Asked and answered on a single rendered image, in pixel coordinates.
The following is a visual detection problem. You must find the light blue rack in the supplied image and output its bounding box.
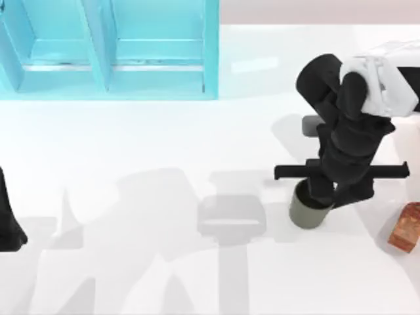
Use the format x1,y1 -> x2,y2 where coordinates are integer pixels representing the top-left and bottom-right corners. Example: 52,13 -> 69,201
0,0 -> 220,101

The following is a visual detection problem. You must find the grey-green cup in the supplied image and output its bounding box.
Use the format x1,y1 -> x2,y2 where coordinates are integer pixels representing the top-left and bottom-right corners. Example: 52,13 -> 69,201
288,179 -> 336,230

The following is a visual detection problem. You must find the brown bread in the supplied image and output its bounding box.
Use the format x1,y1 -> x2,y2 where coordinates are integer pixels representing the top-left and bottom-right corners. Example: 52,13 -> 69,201
387,201 -> 420,253

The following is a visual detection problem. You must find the grey rounded box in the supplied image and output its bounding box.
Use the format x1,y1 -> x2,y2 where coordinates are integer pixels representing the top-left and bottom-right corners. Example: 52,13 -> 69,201
301,115 -> 325,137

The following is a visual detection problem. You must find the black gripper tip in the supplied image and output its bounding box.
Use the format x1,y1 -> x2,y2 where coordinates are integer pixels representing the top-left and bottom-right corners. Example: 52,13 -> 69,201
0,167 -> 29,253

